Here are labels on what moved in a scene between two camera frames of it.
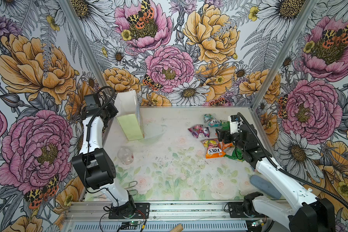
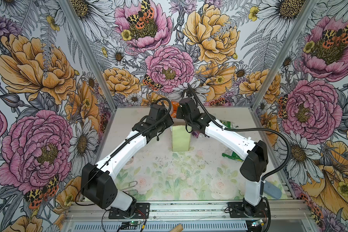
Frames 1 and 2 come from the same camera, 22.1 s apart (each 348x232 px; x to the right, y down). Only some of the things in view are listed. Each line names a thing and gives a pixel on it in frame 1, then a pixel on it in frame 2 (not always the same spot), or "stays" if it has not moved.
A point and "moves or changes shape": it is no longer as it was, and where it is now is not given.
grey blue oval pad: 265,187 stays
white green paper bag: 128,112 -> 181,137
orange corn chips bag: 226,145 moves or changes shape
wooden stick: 179,228 stays
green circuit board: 135,223 stays
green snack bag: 235,153 stays
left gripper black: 114,110 -> 170,122
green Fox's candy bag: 225,125 stays
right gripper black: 226,134 -> 179,112
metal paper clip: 132,184 stays
